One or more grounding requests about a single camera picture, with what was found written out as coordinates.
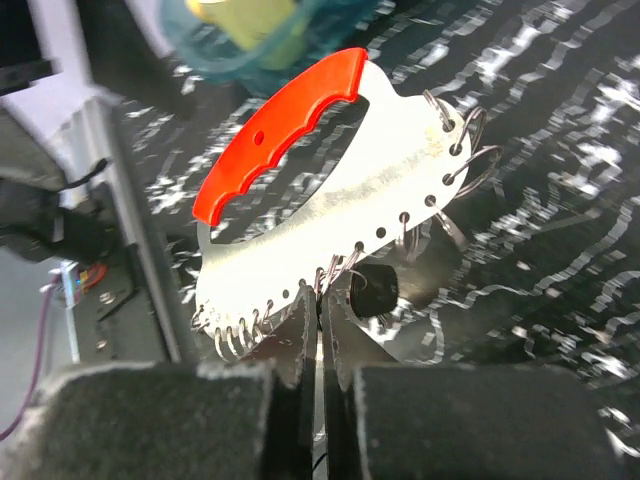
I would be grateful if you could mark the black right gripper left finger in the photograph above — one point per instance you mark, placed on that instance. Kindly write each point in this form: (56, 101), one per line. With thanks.
(148, 420)

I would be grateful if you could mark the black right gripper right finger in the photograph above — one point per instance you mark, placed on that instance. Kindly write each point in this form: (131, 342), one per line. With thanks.
(385, 420)

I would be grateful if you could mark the black round key head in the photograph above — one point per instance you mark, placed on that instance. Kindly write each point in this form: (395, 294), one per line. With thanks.
(374, 289)

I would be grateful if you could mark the teal plastic bin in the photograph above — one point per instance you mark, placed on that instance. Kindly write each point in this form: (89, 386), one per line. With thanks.
(261, 44)

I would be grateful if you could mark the yellow mug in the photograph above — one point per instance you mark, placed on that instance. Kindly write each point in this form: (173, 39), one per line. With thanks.
(250, 22)

